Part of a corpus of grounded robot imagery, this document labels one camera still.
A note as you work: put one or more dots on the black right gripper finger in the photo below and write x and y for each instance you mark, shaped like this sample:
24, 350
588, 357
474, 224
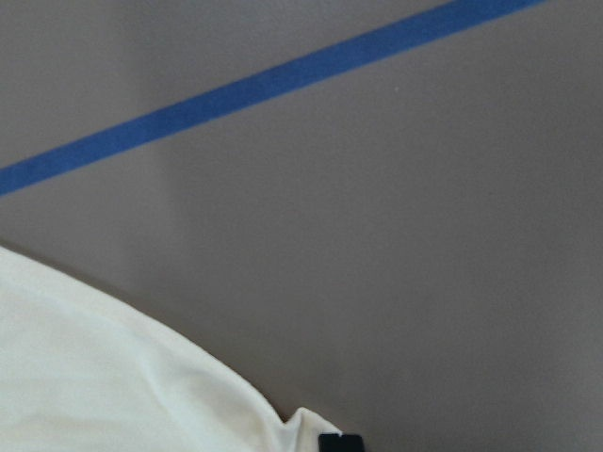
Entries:
340, 442

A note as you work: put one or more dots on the cream long-sleeve printed shirt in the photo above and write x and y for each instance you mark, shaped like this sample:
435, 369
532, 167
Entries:
83, 371

